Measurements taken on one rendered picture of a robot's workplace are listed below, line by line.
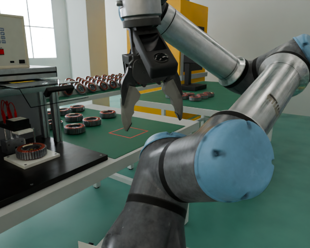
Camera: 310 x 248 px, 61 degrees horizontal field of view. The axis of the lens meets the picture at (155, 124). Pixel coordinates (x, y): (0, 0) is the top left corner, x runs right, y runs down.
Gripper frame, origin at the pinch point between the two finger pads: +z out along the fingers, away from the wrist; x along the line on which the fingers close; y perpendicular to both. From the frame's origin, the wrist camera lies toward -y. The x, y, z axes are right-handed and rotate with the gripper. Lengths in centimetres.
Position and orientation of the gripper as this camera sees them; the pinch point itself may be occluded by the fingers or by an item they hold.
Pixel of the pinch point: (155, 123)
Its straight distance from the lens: 53.2
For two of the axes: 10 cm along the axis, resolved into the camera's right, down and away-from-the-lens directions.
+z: 0.9, 9.4, 3.4
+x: -9.4, 1.9, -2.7
